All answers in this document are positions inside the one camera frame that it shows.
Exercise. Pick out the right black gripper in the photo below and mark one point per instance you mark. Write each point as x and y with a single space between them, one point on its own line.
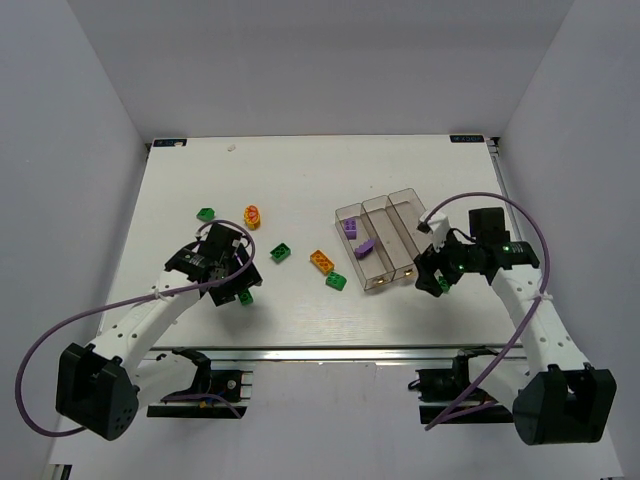
432 273

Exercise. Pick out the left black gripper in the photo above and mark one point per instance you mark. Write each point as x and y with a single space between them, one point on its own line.
232 283

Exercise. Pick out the green lego brick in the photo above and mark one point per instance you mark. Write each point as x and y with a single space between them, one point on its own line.
245 297
280 252
336 281
444 285
206 214

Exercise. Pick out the yellow orange flower lego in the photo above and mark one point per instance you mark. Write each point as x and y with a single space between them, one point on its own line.
252 217

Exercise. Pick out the orange long lego brick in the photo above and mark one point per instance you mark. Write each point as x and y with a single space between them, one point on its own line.
322 262

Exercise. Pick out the purple curved lego brick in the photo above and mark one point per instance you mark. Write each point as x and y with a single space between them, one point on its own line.
364 249

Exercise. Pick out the purple square lego brick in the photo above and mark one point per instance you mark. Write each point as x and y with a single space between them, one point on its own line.
350 228

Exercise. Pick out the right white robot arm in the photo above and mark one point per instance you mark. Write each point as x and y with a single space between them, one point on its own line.
560 398

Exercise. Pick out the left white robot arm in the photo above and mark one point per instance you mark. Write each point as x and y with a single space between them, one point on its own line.
101 386

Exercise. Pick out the right clear container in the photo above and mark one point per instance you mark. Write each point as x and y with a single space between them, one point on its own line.
404 209

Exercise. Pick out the clear container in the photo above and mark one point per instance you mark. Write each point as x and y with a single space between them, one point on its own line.
375 208
375 270
404 209

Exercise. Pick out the middle clear container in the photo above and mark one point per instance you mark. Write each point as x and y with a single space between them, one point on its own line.
375 208

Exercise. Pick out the left clear container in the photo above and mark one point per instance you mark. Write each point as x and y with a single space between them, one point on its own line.
375 270

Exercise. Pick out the blue label sticker right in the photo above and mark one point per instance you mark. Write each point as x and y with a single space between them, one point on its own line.
466 138

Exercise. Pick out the blue label sticker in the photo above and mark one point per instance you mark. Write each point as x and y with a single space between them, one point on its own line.
169 143
466 138

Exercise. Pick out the blue label sticker left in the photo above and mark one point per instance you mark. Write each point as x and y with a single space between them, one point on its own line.
169 143

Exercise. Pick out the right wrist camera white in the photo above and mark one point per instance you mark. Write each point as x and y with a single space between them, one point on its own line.
437 225

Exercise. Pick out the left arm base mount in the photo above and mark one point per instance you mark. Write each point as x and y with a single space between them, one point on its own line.
216 392

